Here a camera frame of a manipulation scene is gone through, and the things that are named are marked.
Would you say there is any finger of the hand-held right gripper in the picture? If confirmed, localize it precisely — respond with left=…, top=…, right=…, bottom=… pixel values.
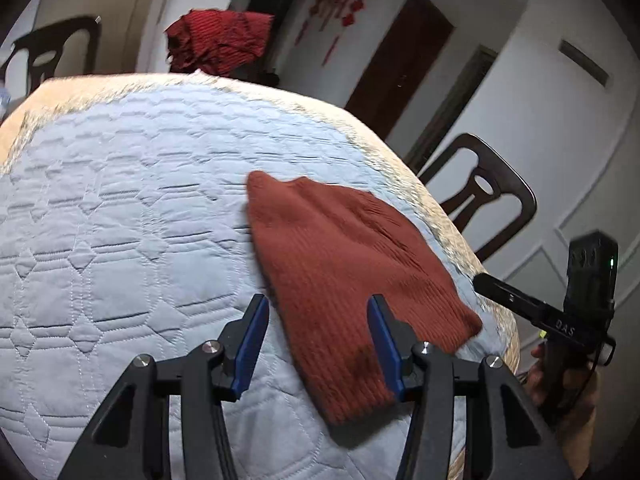
left=472, top=272, right=546, bottom=322

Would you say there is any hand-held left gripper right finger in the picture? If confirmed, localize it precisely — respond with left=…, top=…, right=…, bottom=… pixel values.
left=366, top=294, right=576, bottom=480

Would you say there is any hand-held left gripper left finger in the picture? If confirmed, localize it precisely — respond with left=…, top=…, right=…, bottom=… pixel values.
left=57, top=294, right=271, bottom=480

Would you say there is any rust brown knit sweater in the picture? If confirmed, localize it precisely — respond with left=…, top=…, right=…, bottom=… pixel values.
left=246, top=170, right=484, bottom=426

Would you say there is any person's right hand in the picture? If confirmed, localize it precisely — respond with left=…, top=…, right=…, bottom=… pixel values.
left=520, top=342, right=601, bottom=478

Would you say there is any black chair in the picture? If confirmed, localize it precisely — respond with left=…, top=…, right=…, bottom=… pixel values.
left=415, top=132, right=538, bottom=263
left=0, top=15, right=102, bottom=96

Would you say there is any light blue quilted mat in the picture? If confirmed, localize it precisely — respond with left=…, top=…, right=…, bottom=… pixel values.
left=0, top=80, right=501, bottom=480

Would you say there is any dark brown door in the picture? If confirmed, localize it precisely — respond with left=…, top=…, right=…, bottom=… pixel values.
left=345, top=0, right=456, bottom=141

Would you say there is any red ribbed cloth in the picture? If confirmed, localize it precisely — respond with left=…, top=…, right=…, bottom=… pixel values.
left=165, top=8, right=275, bottom=78

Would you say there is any beige tablecloth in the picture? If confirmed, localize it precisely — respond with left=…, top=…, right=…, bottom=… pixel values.
left=0, top=71, right=521, bottom=480

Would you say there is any wall air vent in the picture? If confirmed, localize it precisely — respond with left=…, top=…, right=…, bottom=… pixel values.
left=557, top=39, right=611, bottom=87

